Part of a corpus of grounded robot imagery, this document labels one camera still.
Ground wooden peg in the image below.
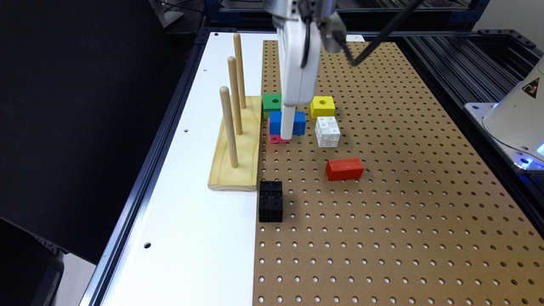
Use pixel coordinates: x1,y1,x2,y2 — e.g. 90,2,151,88
233,32,247,109
219,86,239,168
228,56,243,135

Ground wooden peg stand base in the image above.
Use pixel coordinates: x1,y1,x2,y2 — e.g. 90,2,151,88
207,96,262,191

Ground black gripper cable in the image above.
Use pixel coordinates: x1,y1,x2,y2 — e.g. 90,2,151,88
298,0,426,70

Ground green cube with hole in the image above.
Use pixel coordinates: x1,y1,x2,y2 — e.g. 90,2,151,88
263,93,281,119

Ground pink stud cube block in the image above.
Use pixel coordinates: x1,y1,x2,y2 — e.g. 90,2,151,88
268,117,287,144

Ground red rectangular block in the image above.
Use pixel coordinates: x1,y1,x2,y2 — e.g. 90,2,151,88
326,158,364,181

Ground rear wooden peg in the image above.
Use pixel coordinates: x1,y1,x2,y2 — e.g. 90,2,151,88
233,32,247,109

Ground yellow cube with hole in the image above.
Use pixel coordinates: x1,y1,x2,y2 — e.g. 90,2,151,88
310,96,336,119

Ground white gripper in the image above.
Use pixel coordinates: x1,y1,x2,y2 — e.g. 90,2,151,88
277,20,321,140

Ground brown perforated pegboard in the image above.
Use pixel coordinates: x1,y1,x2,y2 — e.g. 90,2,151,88
252,42,543,305

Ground black stud cube block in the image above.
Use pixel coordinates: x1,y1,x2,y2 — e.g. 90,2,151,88
258,181,283,223

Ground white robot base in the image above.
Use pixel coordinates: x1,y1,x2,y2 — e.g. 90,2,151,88
465,60,543,173

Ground front wooden peg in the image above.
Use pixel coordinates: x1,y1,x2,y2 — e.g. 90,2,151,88
219,86,239,168

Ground narrow blue block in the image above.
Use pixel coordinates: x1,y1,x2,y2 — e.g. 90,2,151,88
269,110,306,136

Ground white stud cube block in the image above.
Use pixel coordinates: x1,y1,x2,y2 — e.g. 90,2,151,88
315,116,341,148

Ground middle wooden peg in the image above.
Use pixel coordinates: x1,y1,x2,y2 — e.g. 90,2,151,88
228,56,243,135

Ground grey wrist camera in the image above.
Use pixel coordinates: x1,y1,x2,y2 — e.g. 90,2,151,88
319,12,347,54

